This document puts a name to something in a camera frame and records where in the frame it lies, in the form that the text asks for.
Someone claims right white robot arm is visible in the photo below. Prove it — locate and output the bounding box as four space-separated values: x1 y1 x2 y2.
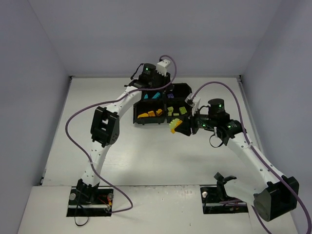
171 97 299 222

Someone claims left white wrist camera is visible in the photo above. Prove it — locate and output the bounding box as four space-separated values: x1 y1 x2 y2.
156 59 171 76

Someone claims purple cable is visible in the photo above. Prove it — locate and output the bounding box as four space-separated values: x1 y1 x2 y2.
65 55 177 214
190 81 312 234

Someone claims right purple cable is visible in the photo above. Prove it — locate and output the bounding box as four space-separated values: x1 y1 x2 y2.
190 81 312 234

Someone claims turquoise lego block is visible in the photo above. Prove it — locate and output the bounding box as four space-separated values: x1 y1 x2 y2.
152 92 161 99

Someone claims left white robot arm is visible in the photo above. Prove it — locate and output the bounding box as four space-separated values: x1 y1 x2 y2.
77 59 172 190

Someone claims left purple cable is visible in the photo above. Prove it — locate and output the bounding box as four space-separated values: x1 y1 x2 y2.
65 55 177 214

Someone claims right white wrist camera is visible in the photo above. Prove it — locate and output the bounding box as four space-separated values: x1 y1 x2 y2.
185 93 201 116

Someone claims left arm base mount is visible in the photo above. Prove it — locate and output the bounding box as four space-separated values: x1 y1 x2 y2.
66 187 114 217

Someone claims black loop cable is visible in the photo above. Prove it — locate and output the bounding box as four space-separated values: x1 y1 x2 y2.
74 204 90 227

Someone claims orange rounded lego block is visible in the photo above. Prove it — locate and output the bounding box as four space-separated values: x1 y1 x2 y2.
137 113 149 118

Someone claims light green square lego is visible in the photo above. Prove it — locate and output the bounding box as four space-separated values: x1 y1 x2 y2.
167 106 174 116

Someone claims yellow orange lego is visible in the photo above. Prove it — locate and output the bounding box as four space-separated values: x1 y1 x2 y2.
169 118 183 134

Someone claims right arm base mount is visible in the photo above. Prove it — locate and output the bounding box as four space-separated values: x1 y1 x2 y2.
200 186 248 215

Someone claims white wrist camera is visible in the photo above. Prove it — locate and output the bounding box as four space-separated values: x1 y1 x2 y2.
185 93 201 116
156 59 171 76

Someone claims orange square lego brick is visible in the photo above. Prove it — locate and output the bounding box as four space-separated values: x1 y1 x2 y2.
148 111 156 117

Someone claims black four-compartment bin tray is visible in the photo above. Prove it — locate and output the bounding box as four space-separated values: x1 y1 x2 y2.
133 83 192 125

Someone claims small orange lego piece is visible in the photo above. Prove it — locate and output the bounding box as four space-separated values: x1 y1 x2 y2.
156 109 163 116

